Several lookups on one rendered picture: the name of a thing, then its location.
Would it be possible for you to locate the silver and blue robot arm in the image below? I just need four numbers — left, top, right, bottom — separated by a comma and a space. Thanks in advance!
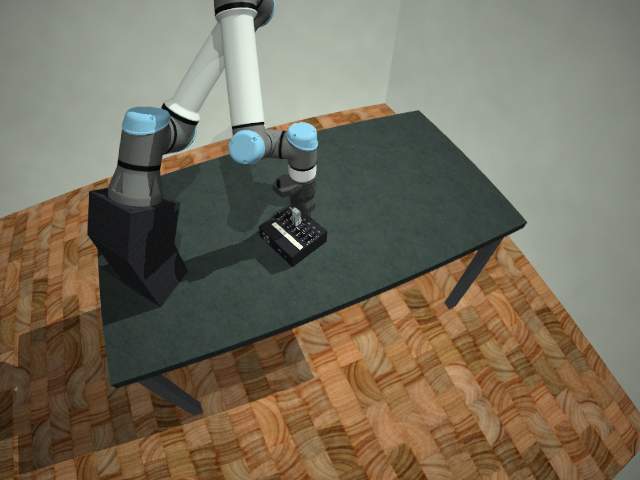
108, 0, 318, 207

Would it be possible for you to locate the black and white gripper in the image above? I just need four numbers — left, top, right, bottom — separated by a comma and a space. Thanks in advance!
272, 163, 316, 226

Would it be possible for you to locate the black lighting desk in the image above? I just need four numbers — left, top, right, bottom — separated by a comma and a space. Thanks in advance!
259, 204, 327, 267

